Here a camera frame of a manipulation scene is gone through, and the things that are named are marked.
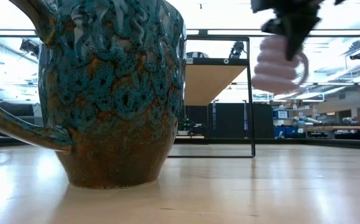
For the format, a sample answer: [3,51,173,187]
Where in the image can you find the black-framed wooden shelf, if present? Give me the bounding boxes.
[167,35,257,159]

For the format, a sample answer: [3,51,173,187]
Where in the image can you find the blue wall sign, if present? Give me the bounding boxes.
[272,110,290,120]

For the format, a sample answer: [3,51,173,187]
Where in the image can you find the blue storage crates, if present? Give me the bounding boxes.
[274,126,299,139]

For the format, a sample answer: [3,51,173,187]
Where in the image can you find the black table edge rail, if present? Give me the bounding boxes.
[0,136,360,151]

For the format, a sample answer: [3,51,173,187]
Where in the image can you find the black device green light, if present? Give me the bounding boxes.
[178,117,200,136]

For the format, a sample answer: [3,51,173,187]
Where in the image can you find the lavender bowl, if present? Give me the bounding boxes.
[250,34,310,95]

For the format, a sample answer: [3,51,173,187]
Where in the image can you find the black partition panel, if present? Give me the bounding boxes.
[184,102,274,139]

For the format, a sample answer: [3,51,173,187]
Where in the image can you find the long wooden workbench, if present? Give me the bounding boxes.
[303,125,360,141]

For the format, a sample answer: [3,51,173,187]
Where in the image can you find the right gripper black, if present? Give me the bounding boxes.
[250,0,325,62]

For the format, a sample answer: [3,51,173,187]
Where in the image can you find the blue brown glazed mug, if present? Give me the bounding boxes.
[0,0,187,190]

